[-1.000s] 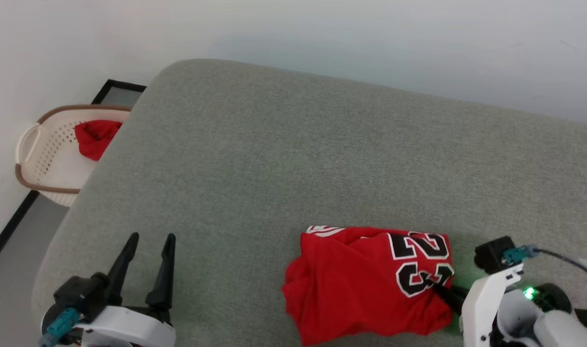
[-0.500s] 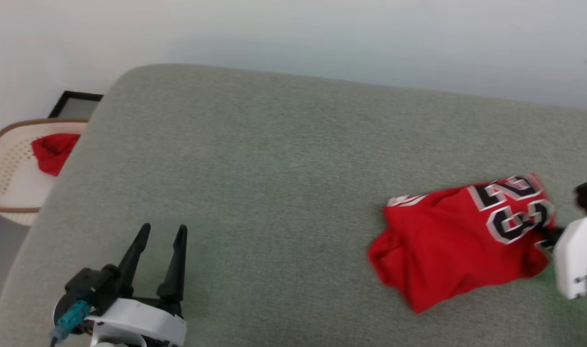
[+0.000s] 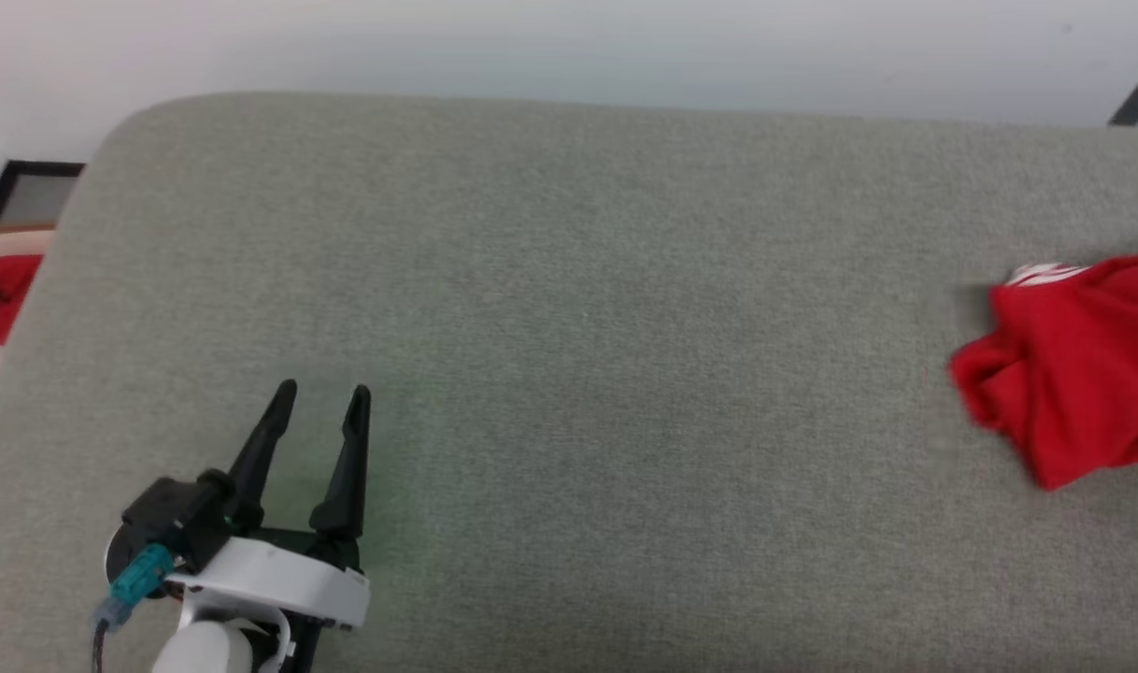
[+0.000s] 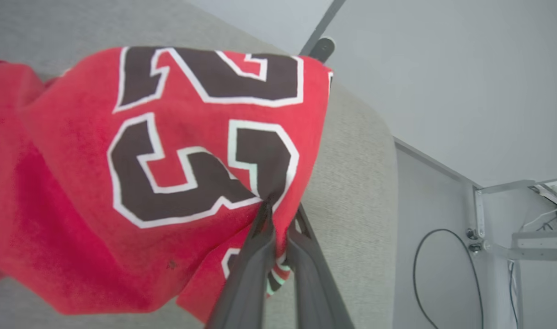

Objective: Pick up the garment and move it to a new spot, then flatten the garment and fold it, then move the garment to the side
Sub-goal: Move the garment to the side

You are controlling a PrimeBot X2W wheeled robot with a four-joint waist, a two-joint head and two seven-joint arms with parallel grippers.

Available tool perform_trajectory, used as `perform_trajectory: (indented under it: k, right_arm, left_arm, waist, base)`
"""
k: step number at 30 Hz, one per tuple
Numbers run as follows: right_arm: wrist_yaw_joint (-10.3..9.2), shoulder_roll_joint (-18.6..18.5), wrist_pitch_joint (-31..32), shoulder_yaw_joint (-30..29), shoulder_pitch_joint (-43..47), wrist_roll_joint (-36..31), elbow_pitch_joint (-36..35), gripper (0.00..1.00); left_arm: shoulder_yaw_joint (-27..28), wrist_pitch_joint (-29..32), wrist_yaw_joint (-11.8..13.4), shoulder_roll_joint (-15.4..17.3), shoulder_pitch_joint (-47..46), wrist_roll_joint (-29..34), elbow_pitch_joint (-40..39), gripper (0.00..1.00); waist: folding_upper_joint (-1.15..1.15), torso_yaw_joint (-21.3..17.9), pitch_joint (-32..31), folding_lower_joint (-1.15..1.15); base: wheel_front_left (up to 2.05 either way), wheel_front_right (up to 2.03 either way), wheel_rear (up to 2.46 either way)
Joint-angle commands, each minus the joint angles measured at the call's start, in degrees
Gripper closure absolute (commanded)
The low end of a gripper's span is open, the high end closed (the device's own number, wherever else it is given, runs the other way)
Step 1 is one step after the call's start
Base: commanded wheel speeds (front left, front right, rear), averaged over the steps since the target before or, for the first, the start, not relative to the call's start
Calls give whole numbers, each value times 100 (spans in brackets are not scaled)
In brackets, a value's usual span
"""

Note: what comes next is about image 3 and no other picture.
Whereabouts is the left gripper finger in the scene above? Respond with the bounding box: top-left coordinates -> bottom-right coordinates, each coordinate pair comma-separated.
228,379 -> 299,534
309,384 -> 372,541

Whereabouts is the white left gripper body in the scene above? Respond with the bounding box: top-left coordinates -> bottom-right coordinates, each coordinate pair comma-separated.
105,523 -> 372,673

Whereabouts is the red basketball jersey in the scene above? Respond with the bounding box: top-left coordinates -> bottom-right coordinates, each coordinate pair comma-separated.
949,248 -> 1138,492

